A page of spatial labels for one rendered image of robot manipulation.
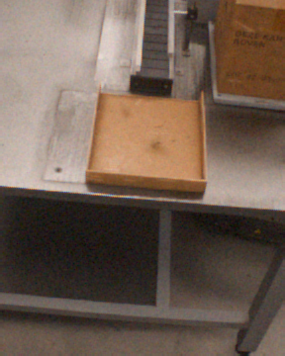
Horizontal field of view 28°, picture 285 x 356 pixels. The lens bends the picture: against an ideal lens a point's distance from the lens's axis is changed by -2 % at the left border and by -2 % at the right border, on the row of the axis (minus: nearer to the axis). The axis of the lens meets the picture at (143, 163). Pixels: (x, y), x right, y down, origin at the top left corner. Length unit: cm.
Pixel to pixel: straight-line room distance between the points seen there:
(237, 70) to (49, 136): 48
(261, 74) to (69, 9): 65
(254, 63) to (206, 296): 96
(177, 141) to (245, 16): 33
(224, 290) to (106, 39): 100
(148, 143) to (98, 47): 39
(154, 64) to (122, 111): 16
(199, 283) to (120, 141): 91
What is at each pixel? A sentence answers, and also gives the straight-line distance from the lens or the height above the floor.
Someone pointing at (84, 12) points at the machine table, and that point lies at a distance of 178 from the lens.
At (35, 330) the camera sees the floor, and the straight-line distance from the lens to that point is 200.
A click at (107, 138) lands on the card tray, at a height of 83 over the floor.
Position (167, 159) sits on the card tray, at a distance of 132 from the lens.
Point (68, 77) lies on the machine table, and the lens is 152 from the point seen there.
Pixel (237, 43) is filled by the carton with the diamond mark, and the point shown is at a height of 101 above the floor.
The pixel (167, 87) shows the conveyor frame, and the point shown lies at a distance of 148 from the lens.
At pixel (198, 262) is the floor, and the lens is 217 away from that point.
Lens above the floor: 179
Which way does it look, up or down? 47 degrees down
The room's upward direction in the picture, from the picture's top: 7 degrees clockwise
